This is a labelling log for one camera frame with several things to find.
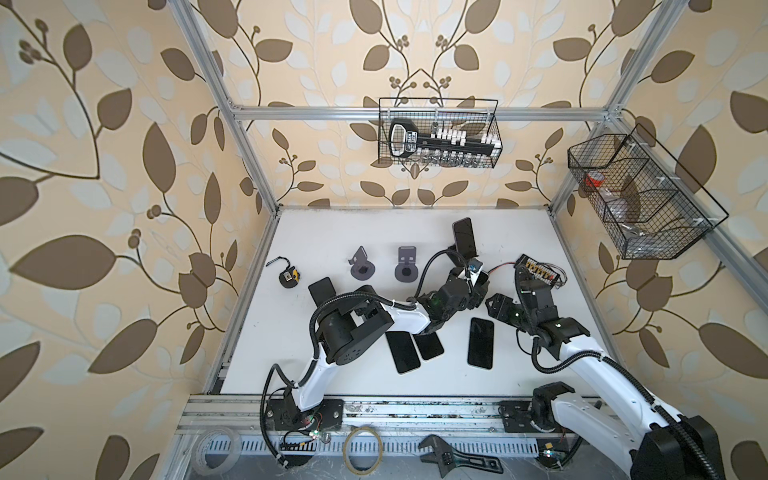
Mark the black wire basket wall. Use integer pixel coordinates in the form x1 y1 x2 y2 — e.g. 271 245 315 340
377 96 503 169
567 124 729 260

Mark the purple round middle phone stand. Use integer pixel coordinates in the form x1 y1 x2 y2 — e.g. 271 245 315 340
394 246 419 283

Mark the black square phone stand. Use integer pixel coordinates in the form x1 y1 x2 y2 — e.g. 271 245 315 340
308 277 337 307

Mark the dark right phone stand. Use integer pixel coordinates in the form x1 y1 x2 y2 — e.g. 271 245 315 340
445 245 466 266

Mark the brown tape roll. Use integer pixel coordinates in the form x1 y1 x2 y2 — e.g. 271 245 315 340
342 426 383 477

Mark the dark phone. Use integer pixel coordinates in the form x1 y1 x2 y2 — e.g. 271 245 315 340
385 331 421 375

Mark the clear tape roll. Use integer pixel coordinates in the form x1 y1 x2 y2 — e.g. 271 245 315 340
190 427 242 476

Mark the aluminium frame post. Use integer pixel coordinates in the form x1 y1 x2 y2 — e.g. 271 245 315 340
169 0 279 217

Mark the purple round left phone stand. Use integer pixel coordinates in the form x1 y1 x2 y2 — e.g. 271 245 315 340
348 246 376 281

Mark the purple round phone stand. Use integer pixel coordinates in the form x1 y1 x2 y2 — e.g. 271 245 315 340
394 246 419 283
348 246 376 281

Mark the black circuit board with wires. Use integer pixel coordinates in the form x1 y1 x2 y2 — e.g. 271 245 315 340
488 254 568 289

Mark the black wire basket right wall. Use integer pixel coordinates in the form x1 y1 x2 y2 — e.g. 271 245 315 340
567 124 729 260

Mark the black adjustable wrench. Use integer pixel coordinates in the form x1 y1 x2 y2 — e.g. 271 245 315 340
418 434 504 479

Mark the black socket set holder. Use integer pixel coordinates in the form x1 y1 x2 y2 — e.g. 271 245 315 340
384 119 503 166

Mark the yellow black tape measure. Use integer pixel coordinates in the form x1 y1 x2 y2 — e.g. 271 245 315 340
265 256 300 289

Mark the black wire basket back wall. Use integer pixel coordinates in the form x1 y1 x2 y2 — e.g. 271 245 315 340
377 96 503 169

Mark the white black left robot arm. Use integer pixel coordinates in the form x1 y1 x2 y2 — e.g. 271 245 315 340
260 249 489 431

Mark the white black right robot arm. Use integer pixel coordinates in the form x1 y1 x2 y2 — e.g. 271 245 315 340
486 255 725 479

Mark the red capped item in basket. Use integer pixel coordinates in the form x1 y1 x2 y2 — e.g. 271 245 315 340
584 170 605 190

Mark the silver-edged black phone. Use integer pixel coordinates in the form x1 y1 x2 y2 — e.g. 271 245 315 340
413 332 444 361

